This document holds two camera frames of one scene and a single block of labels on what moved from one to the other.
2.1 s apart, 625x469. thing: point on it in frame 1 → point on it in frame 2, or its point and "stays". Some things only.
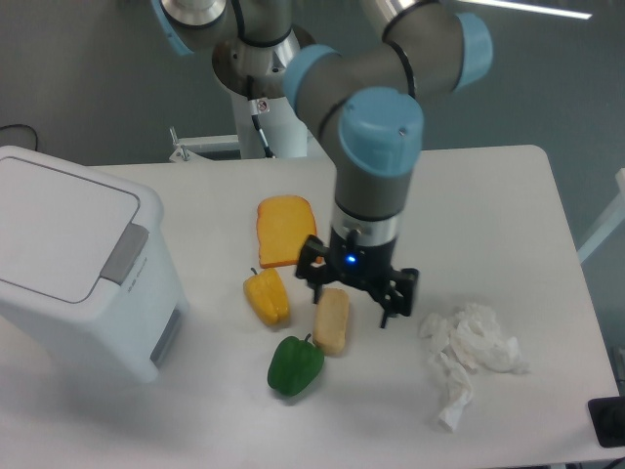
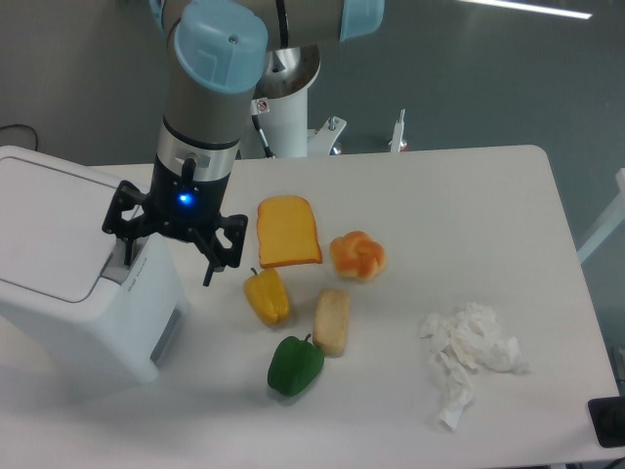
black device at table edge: [607, 419] stays
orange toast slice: [284, 224] stays
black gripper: [354, 260] → [178, 206]
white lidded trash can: [87, 264] stays
